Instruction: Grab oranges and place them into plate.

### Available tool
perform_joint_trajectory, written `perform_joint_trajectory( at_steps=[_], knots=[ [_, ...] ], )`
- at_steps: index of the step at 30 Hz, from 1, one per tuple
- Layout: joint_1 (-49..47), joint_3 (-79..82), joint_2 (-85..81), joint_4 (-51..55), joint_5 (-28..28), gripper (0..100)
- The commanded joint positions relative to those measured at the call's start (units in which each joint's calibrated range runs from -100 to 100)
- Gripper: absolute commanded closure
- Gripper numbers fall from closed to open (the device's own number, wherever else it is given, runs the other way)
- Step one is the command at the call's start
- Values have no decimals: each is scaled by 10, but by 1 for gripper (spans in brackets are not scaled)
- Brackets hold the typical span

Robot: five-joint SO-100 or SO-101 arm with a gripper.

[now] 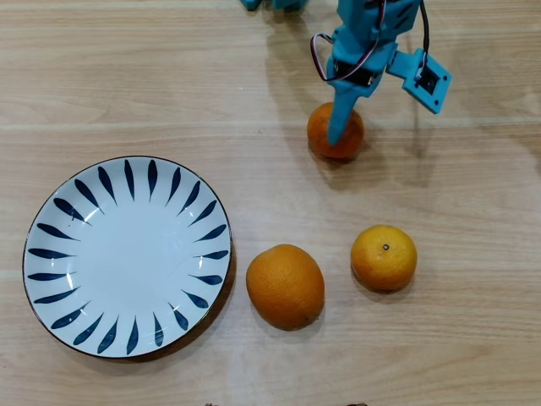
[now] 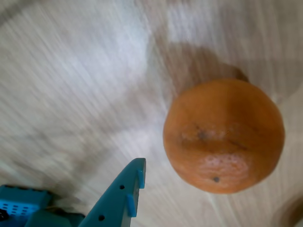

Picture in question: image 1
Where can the teal gripper with servo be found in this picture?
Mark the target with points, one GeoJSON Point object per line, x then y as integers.
{"type": "Point", "coordinates": [343, 98]}

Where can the small dark orange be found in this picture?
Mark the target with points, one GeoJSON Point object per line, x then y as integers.
{"type": "Point", "coordinates": [353, 135]}

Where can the round orange with stem dot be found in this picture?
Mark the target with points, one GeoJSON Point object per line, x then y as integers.
{"type": "Point", "coordinates": [384, 266]}

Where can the large oval orange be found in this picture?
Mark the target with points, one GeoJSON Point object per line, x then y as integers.
{"type": "Point", "coordinates": [285, 287]}

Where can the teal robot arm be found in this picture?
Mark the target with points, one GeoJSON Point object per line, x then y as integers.
{"type": "Point", "coordinates": [401, 12]}

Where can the white plate with blue strokes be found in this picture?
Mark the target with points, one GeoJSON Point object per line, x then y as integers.
{"type": "Point", "coordinates": [127, 258]}

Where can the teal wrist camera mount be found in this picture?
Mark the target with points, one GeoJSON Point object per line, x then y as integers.
{"type": "Point", "coordinates": [427, 84]}

